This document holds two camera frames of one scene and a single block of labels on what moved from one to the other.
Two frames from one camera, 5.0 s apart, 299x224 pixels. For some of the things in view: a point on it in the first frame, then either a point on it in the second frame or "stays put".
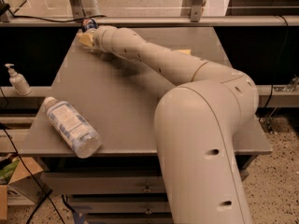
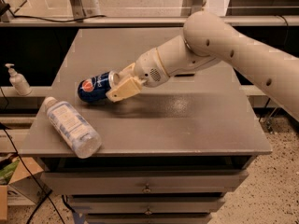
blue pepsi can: (89, 23) -> (94, 89)
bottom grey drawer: (150, 217) stays put
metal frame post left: (76, 2) stays put
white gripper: (100, 38) -> (149, 67)
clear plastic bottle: (79, 135) stays put
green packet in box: (7, 171) stays put
